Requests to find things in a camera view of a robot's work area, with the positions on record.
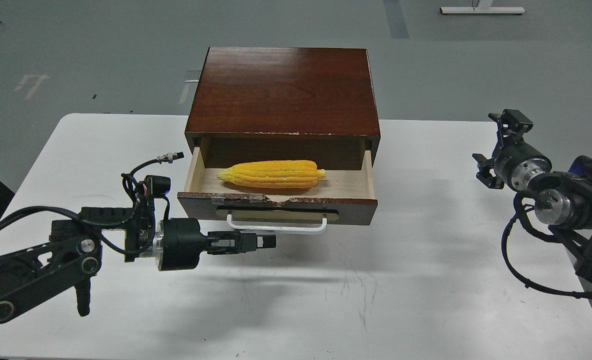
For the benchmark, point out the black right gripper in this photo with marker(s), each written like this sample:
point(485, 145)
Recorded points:
point(515, 162)

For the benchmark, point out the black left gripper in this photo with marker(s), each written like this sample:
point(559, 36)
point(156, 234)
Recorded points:
point(180, 243)

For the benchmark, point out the wooden drawer with white handle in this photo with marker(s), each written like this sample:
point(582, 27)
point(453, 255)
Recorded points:
point(343, 197)

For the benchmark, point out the yellow corn cob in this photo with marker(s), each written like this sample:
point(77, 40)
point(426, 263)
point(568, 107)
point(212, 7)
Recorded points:
point(286, 174)

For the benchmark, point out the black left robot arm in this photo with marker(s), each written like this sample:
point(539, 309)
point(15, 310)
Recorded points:
point(73, 254)

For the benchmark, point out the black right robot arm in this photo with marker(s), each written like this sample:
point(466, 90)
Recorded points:
point(552, 206)

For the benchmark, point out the dark wooden drawer cabinet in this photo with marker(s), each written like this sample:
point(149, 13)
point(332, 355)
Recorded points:
point(245, 92)

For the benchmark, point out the white table base background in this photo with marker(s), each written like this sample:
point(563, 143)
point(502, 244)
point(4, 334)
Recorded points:
point(482, 7)

